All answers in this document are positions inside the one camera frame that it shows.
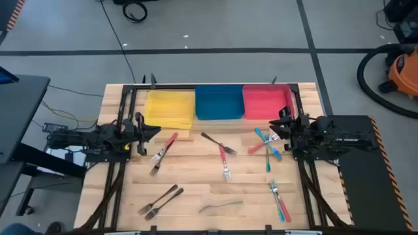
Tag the black hazard-striped panel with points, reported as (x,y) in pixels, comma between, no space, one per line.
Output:
(8,13)

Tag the white flat box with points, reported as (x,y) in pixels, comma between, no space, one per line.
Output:
(76,156)

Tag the orange vacuum cleaner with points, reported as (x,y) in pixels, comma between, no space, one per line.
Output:
(360,75)

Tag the black platform hazard-striped edge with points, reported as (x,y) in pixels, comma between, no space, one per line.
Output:
(365,189)

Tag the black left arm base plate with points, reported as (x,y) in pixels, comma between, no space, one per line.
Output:
(107,159)

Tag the blue plastic bin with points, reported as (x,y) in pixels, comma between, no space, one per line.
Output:
(218,102)

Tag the black desk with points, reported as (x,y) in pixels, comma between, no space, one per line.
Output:
(19,114)

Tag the person's leg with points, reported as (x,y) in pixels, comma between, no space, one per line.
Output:
(19,230)

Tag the laptop screen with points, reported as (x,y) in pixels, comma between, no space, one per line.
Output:
(6,77)

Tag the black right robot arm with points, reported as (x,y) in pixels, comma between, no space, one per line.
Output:
(343,137)

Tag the black power adapter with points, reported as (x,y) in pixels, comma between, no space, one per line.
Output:
(55,128)

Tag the orange shop vacuum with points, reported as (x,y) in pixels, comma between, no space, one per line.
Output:
(405,75)

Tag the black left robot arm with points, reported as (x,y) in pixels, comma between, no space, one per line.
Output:
(104,140)

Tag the person's foot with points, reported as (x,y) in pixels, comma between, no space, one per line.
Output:
(55,228)

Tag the red plastic bin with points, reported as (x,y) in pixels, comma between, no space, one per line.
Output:
(261,102)

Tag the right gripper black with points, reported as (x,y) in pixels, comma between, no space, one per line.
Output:
(298,130)

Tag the black table clamp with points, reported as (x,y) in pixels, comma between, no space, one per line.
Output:
(153,230)
(268,230)
(143,80)

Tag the yellow plastic bin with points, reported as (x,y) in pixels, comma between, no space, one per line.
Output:
(170,109)

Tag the black aluminium table frame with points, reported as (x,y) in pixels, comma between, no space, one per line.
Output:
(170,87)

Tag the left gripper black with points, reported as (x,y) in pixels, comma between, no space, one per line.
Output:
(141,140)

